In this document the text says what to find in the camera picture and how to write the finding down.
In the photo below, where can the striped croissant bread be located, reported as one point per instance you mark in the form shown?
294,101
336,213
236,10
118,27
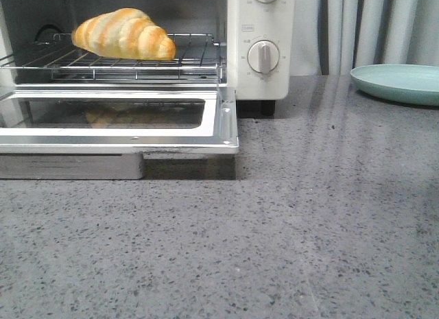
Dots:
126,33

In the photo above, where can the glass oven door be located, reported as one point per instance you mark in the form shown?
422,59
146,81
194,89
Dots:
109,132

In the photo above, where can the lower oven control knob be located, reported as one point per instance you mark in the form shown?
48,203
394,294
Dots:
263,56

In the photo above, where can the white Toshiba toaster oven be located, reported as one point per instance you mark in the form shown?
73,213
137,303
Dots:
237,24

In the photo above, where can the grey pleated curtain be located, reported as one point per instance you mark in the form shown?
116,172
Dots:
331,37

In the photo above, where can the teal round plate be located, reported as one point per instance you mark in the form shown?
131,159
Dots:
403,83

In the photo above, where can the metal oven wire rack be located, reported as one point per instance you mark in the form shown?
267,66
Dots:
199,60

